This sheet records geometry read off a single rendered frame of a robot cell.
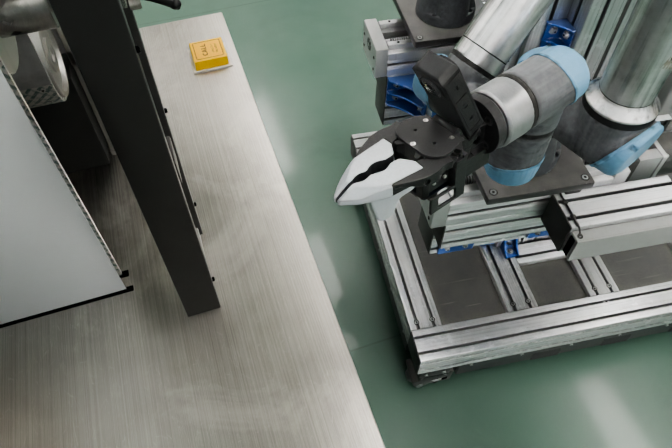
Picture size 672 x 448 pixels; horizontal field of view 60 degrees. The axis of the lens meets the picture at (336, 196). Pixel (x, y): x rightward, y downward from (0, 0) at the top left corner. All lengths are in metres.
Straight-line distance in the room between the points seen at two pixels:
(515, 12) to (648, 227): 0.65
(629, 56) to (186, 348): 0.77
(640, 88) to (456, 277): 0.93
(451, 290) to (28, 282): 1.16
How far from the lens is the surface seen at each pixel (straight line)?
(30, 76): 0.87
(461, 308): 1.70
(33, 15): 0.70
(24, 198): 0.78
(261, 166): 1.06
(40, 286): 0.93
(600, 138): 1.03
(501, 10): 0.84
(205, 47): 1.29
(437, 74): 0.57
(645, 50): 0.95
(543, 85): 0.72
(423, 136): 0.63
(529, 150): 0.79
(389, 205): 0.61
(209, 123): 1.15
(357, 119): 2.43
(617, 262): 1.93
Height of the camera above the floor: 1.69
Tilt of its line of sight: 52 degrees down
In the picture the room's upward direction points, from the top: straight up
